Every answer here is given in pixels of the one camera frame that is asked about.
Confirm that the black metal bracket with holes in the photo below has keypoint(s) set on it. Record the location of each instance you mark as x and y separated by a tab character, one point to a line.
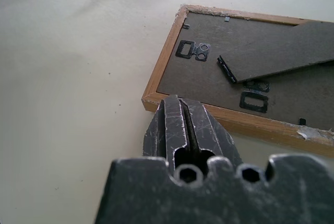
196	51
255	94

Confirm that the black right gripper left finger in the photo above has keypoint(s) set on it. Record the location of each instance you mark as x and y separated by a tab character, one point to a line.
172	127

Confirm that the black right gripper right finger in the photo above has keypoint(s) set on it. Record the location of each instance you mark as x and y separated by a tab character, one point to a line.
208	132

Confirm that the grey cardboard frame stand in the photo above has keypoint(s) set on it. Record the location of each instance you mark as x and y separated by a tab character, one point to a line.
274	51

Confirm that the wooden picture frame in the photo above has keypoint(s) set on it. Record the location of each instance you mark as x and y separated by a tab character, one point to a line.
261	127

